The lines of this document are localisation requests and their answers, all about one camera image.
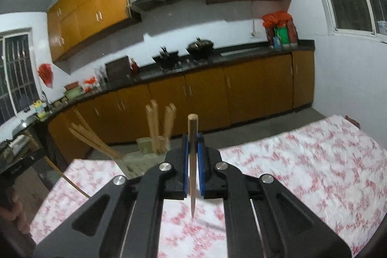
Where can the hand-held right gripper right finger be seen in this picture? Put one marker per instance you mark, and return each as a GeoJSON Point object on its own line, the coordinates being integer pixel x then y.
{"type": "Point", "coordinates": [201, 173]}

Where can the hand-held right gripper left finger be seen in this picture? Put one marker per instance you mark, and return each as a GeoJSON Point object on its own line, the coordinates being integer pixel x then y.
{"type": "Point", "coordinates": [185, 173]}

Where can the wooden chopstick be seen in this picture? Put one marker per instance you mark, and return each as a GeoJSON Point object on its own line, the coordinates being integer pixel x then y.
{"type": "Point", "coordinates": [157, 125]}
{"type": "Point", "coordinates": [96, 141]}
{"type": "Point", "coordinates": [166, 125]}
{"type": "Point", "coordinates": [90, 143]}
{"type": "Point", "coordinates": [151, 125]}
{"type": "Point", "coordinates": [86, 125]}
{"type": "Point", "coordinates": [171, 122]}
{"type": "Point", "coordinates": [192, 131]}

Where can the grey-green perforated chopstick holder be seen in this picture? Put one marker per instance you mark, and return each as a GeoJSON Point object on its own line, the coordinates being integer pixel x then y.
{"type": "Point", "coordinates": [142, 162]}

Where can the person's left hand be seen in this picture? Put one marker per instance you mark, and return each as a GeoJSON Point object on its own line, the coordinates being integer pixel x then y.
{"type": "Point", "coordinates": [18, 212]}

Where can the orange-brown lower kitchen cabinets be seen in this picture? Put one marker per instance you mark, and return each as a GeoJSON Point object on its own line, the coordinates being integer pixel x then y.
{"type": "Point", "coordinates": [242, 88]}

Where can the red floral tablecloth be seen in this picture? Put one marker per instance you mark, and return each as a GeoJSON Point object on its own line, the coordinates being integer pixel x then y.
{"type": "Point", "coordinates": [302, 170]}

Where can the black gas stove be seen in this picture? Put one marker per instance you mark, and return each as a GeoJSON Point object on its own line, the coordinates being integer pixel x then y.
{"type": "Point", "coordinates": [184, 65]}

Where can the small red bottle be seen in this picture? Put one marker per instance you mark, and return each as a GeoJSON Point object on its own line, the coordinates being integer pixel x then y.
{"type": "Point", "coordinates": [134, 67]}

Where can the thin wooden stick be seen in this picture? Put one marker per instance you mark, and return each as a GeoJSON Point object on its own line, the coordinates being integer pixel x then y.
{"type": "Point", "coordinates": [66, 178]}

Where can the brown cutting board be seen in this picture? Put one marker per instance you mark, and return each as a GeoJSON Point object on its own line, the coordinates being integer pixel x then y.
{"type": "Point", "coordinates": [118, 68]}

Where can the black wok with lid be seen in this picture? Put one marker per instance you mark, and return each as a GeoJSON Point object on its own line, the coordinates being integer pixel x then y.
{"type": "Point", "coordinates": [199, 48]}

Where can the clear plastic jar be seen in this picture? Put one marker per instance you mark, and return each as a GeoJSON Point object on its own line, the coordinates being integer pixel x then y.
{"type": "Point", "coordinates": [101, 76]}

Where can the black kitchen countertop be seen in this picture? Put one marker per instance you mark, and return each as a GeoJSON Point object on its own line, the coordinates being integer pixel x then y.
{"type": "Point", "coordinates": [242, 52]}

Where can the red bags on counter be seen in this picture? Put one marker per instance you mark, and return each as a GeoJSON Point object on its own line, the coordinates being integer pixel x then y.
{"type": "Point", "coordinates": [90, 83]}

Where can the metal faucet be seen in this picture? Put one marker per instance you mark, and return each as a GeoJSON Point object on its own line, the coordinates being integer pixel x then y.
{"type": "Point", "coordinates": [44, 96]}

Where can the pile of red plastic bags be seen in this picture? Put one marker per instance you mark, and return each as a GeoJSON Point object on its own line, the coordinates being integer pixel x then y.
{"type": "Point", "coordinates": [279, 29]}

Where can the white plastic packet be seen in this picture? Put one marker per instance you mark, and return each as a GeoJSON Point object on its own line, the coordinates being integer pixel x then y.
{"type": "Point", "coordinates": [382, 28]}

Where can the red plastic bag on wall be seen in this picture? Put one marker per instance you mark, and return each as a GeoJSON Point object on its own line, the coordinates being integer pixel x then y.
{"type": "Point", "coordinates": [46, 74]}

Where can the barred window with white frame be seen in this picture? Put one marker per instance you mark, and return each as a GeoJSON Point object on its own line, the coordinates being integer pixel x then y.
{"type": "Point", "coordinates": [16, 73]}

